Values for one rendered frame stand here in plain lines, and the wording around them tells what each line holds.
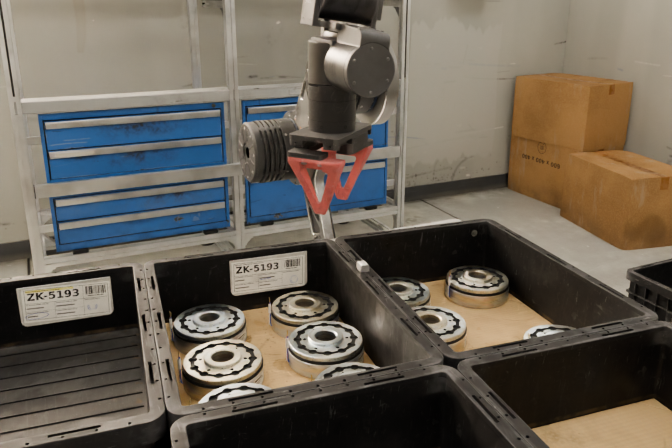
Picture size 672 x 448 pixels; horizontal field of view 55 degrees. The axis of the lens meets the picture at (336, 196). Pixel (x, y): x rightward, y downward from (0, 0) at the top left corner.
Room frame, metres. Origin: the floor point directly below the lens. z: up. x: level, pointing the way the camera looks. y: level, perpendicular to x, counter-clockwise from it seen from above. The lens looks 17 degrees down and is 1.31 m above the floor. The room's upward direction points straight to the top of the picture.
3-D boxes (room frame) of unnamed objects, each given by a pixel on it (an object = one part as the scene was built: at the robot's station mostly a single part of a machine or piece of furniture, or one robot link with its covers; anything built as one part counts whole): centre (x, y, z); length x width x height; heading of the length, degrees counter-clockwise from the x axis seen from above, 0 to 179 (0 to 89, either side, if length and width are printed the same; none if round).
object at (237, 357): (0.73, 0.15, 0.86); 0.05 x 0.05 x 0.01
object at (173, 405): (0.75, 0.08, 0.92); 0.40 x 0.30 x 0.02; 19
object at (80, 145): (2.56, 0.80, 0.60); 0.72 x 0.03 x 0.56; 115
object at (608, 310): (0.85, -0.20, 0.87); 0.40 x 0.30 x 0.11; 19
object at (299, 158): (0.75, 0.01, 1.10); 0.07 x 0.07 x 0.09; 64
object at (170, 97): (2.76, 0.45, 0.91); 1.70 x 0.10 x 0.05; 115
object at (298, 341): (0.78, 0.01, 0.86); 0.10 x 0.10 x 0.01
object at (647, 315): (0.85, -0.20, 0.92); 0.40 x 0.30 x 0.02; 19
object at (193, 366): (0.73, 0.15, 0.86); 0.10 x 0.10 x 0.01
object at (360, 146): (0.78, 0.00, 1.10); 0.07 x 0.07 x 0.09; 64
